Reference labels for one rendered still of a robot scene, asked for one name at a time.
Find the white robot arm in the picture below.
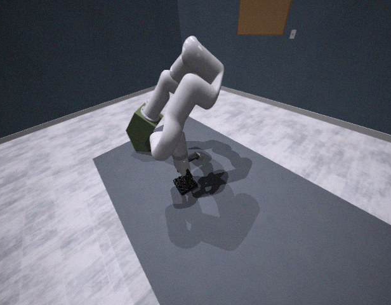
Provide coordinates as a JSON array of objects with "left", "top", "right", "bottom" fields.
[{"left": 141, "top": 36, "right": 224, "bottom": 161}]

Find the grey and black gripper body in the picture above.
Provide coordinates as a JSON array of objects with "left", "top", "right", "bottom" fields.
[{"left": 173, "top": 156, "right": 190, "bottom": 176}]

